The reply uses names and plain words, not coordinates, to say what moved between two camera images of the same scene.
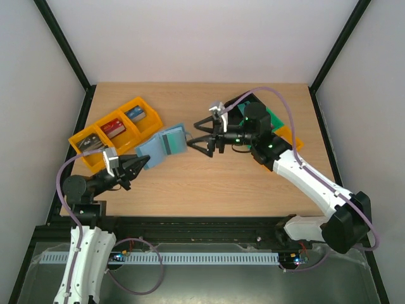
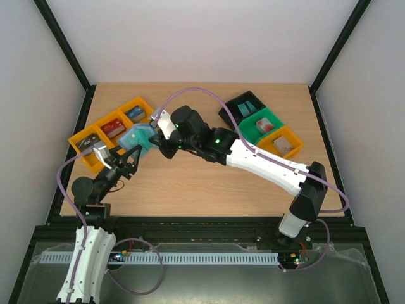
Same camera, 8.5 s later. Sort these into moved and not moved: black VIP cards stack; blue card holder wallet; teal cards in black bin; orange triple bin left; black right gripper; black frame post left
Moved: black right gripper; blue card holder wallet
Not moved: orange triple bin left; black frame post left; teal cards in black bin; black VIP cards stack
